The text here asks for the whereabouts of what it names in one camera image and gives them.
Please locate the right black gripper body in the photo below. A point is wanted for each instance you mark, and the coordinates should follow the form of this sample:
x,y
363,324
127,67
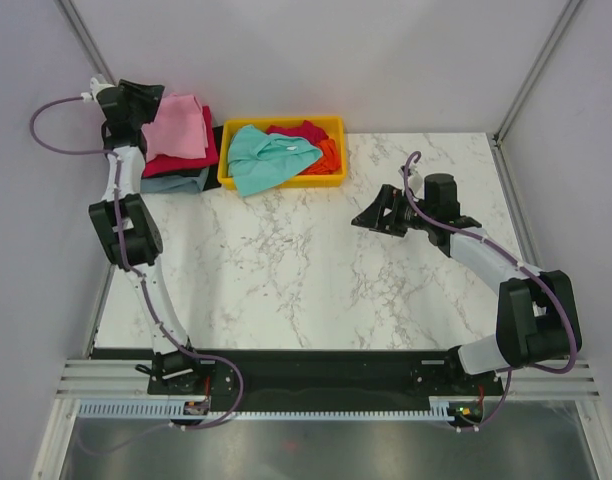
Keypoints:
x,y
413,219

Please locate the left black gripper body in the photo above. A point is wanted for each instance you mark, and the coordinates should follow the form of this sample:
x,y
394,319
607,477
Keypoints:
x,y
136,126

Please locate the pink t shirt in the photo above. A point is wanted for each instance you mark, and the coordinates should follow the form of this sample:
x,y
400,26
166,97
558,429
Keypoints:
x,y
178,130

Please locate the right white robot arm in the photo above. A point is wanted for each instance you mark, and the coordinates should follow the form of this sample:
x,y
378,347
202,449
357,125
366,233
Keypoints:
x,y
536,325

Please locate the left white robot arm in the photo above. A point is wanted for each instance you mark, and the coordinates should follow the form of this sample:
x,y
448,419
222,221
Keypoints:
x,y
130,238

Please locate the folded crimson t shirt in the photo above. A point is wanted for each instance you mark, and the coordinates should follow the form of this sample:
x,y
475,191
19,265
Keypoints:
x,y
163,164

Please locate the orange t shirt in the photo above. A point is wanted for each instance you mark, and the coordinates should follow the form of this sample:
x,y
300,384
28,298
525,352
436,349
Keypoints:
x,y
330,161

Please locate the folded grey blue t shirt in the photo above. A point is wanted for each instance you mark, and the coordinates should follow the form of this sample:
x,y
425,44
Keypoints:
x,y
190,181

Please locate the yellow plastic bin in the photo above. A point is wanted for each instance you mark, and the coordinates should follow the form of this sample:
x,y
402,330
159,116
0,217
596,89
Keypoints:
x,y
333,126

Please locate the dark red t shirt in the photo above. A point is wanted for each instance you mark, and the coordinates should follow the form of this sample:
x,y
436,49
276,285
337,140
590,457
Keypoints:
x,y
306,130

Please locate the folded black t shirt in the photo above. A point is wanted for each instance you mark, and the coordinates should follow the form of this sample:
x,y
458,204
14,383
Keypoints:
x,y
209,174

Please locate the teal t shirt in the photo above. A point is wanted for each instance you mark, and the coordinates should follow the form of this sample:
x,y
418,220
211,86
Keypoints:
x,y
258,161

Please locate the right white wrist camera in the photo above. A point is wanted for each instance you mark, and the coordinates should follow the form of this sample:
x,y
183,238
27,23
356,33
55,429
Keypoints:
x,y
414,179

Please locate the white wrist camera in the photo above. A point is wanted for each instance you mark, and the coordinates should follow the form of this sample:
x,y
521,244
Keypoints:
x,y
97,84
414,179

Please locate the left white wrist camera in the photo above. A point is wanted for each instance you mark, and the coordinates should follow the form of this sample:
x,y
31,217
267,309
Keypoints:
x,y
97,84

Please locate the left aluminium frame post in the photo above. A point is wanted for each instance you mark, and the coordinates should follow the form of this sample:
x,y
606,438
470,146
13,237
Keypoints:
x,y
86,41

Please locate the aluminium frame post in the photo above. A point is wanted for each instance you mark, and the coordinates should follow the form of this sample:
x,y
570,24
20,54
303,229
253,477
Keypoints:
x,y
86,41
547,50

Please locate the white slotted cable duct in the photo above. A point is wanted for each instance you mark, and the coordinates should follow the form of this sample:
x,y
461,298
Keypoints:
x,y
180,410

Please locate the right aluminium frame post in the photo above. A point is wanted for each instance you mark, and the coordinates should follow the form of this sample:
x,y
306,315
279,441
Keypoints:
x,y
547,50

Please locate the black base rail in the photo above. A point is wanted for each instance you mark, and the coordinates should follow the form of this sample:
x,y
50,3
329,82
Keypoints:
x,y
319,379

